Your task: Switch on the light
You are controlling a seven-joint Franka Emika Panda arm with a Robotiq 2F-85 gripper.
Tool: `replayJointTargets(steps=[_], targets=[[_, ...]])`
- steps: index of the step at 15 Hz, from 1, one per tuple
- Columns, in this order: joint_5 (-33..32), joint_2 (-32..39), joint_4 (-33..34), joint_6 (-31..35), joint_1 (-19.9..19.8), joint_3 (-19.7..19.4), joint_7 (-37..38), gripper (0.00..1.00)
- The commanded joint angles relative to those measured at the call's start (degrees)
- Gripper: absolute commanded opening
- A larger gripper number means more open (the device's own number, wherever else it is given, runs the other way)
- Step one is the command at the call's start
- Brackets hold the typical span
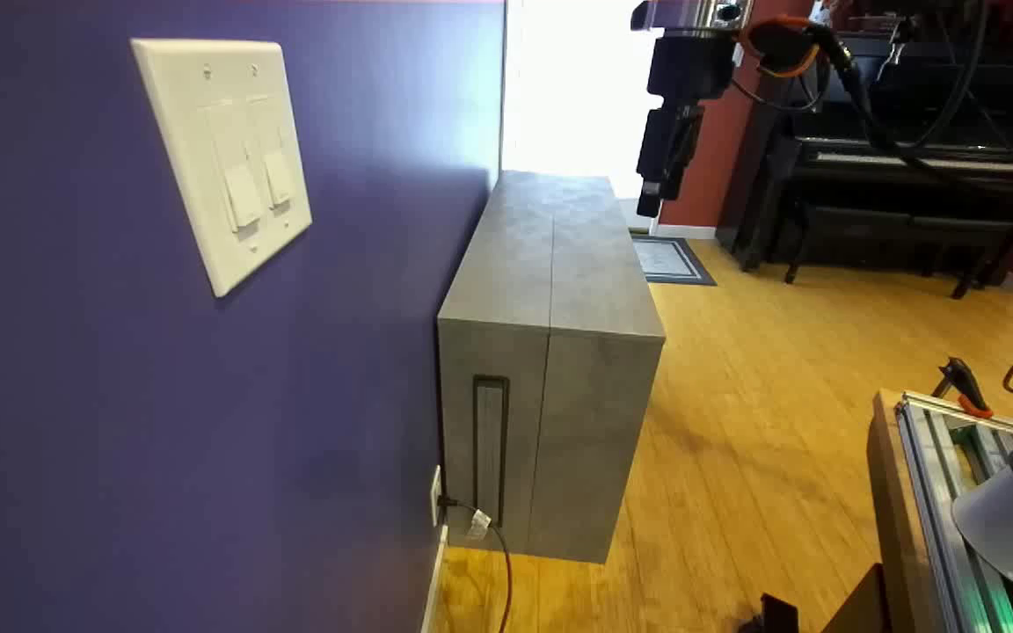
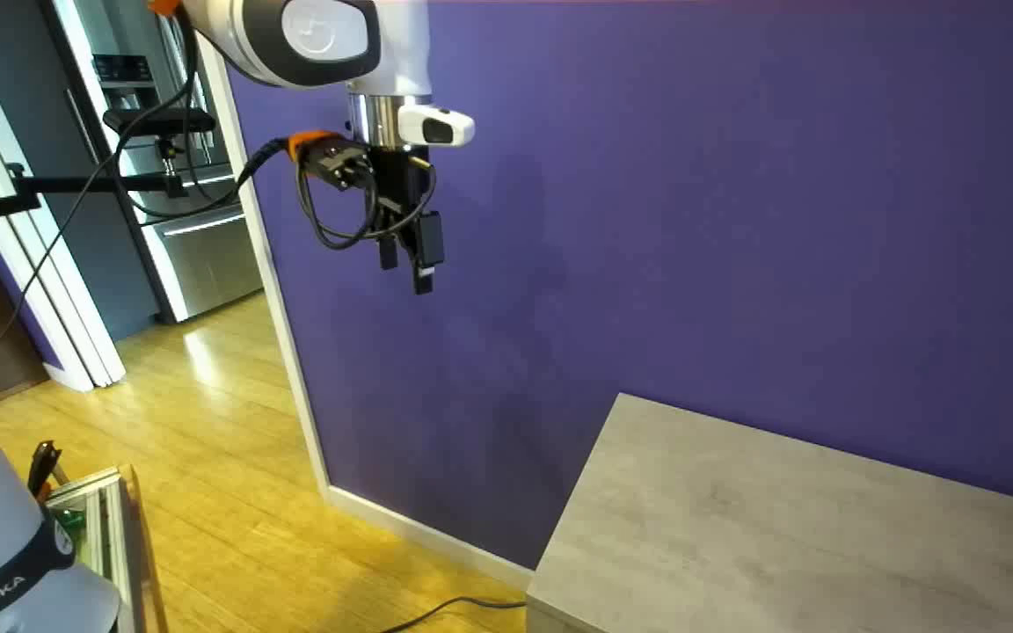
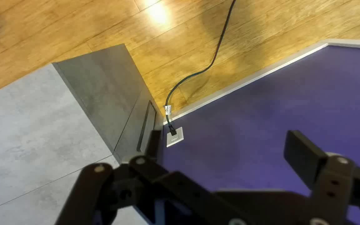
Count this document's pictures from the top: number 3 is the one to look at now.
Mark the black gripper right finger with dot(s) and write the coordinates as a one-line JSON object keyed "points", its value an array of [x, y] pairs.
{"points": [[333, 188]]}

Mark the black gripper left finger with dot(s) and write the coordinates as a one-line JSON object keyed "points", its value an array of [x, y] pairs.
{"points": [[146, 183]]}

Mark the grey concrete-look cabinet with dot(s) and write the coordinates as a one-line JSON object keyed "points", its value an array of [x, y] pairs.
{"points": [[42, 138]]}

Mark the white wall outlet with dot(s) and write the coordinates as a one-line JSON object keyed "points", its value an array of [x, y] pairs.
{"points": [[178, 138]]}

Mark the small white plug adapter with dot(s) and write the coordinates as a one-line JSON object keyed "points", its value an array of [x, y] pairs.
{"points": [[167, 110]]}

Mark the white baseboard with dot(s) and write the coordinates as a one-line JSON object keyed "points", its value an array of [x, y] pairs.
{"points": [[250, 79]]}

